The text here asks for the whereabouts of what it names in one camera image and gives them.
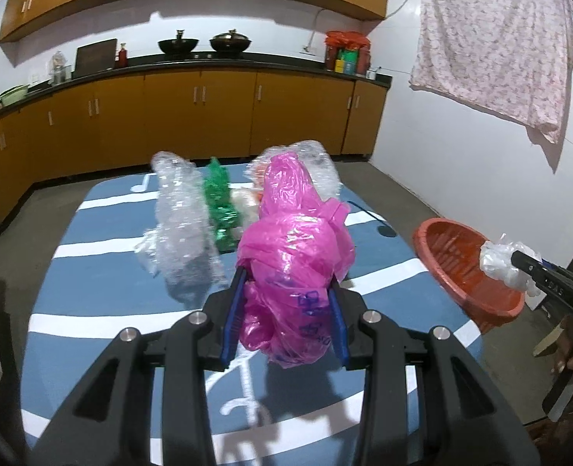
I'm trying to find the red bag of bottles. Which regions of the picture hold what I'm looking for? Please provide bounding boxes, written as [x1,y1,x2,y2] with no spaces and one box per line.
[324,30,371,75]

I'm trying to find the green bowl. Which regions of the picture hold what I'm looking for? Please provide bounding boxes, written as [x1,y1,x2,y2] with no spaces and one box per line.
[0,86,30,106]

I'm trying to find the blue white striped blanket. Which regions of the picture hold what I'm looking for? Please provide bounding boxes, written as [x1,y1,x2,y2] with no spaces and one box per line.
[19,162,484,466]

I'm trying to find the pink floral hanging cloth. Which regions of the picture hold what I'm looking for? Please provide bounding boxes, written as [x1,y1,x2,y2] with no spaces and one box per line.
[409,0,573,145]

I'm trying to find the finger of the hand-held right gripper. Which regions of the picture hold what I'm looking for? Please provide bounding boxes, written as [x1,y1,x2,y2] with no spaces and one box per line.
[511,250,573,302]

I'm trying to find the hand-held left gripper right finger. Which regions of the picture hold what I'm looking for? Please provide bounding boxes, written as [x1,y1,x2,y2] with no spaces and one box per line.
[328,282,542,466]

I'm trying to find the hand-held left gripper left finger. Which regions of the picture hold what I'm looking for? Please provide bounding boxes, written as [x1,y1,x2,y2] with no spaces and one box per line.
[24,267,248,466]

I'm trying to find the green plastic bag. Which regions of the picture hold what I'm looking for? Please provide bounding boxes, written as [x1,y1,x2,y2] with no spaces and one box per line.
[203,156,243,253]

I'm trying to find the white power cable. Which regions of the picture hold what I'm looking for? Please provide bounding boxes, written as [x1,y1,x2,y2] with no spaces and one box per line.
[308,7,327,49]

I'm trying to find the black wok without lid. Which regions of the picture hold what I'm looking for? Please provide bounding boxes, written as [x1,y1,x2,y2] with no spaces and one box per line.
[158,30,200,55]

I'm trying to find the black wok with lid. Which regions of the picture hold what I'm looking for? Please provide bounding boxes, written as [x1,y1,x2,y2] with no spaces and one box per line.
[210,29,252,54]

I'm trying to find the large clear plastic bag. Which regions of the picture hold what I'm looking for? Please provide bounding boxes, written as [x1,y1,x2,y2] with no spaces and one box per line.
[134,150,231,302]

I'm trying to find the clear bubble wrap bundle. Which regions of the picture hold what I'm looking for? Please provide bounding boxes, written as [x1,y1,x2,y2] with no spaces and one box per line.
[247,140,342,205]

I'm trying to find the small clear plastic bag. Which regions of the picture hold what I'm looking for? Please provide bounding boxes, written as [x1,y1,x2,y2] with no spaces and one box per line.
[479,234,542,298]

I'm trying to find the glass jar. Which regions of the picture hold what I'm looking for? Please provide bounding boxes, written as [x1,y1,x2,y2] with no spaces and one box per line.
[50,52,71,83]

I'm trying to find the black countertop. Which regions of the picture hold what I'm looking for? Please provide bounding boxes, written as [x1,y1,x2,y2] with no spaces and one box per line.
[0,52,393,127]

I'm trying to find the dark cutting board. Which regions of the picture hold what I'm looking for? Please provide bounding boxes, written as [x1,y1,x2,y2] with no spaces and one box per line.
[74,39,118,75]

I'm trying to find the red plastic basin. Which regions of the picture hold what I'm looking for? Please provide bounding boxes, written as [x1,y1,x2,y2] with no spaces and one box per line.
[413,218,525,333]

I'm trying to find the wooden base cabinets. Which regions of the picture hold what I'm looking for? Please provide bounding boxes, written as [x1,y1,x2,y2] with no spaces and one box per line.
[0,70,389,234]

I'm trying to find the pink plastic bag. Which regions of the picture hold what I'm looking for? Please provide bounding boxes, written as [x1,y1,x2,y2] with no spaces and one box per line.
[238,153,356,369]

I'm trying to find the white orange plastic wrapper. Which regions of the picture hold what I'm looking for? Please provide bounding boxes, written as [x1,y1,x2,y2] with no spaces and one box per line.
[231,184,265,234]

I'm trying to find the wooden plank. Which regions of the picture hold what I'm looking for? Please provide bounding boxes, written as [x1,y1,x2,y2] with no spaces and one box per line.
[534,325,566,357]

